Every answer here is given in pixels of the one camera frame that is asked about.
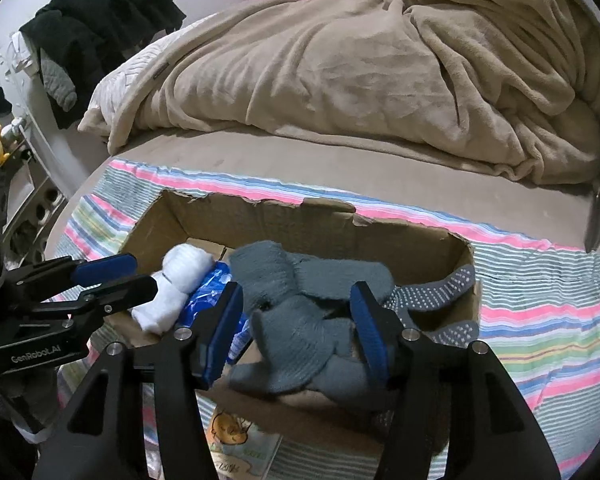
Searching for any rolled white sock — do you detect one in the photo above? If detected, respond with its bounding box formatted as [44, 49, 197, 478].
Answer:
[130, 244, 216, 335]

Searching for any striped colourful cloth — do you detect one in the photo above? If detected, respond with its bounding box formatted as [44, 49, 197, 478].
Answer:
[45, 156, 600, 480]

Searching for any beige fleece blanket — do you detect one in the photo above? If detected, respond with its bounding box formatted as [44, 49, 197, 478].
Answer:
[77, 0, 600, 186]

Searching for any cartoon print booklet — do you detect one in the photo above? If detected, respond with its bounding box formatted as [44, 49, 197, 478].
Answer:
[204, 406, 284, 480]

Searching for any white patterned pillow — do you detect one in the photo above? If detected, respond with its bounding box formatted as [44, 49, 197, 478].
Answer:
[86, 12, 221, 117]

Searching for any brown bed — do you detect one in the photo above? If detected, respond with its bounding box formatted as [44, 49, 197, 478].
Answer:
[44, 122, 600, 261]

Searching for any grey sock with white dots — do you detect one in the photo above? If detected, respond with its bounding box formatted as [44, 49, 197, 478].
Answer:
[385, 262, 479, 348]

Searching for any brown cardboard box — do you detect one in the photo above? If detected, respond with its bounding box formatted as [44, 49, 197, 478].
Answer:
[97, 189, 482, 453]

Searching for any blue plastic packet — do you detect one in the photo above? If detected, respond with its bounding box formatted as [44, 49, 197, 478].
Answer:
[177, 260, 253, 366]

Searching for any pile of black clothes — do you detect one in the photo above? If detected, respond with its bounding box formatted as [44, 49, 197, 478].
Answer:
[19, 0, 187, 132]

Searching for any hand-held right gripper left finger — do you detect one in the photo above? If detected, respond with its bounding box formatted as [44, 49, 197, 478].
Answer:
[32, 282, 245, 480]

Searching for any white storage shelf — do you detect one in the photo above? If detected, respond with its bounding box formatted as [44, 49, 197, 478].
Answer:
[0, 127, 65, 263]

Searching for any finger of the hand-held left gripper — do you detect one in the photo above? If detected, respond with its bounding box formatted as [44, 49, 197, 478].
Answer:
[7, 254, 137, 291]
[27, 275, 159, 317]

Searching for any grey fuzzy sock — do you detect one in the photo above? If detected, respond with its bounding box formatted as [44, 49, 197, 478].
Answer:
[228, 240, 396, 313]
[228, 294, 381, 397]

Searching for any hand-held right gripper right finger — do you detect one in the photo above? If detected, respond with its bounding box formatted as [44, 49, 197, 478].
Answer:
[350, 281, 563, 480]

